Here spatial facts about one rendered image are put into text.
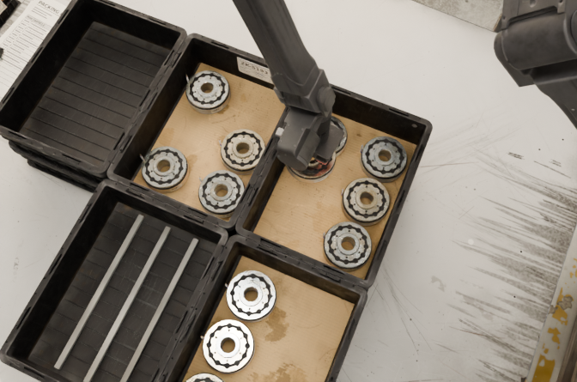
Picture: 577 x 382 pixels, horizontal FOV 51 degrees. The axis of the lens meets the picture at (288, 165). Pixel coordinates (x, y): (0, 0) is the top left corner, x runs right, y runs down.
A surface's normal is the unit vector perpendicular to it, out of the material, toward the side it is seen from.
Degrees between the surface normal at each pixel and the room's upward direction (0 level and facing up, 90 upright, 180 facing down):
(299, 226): 0
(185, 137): 0
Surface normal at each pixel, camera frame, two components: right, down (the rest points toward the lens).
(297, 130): -0.32, -0.39
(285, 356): 0.00, -0.39
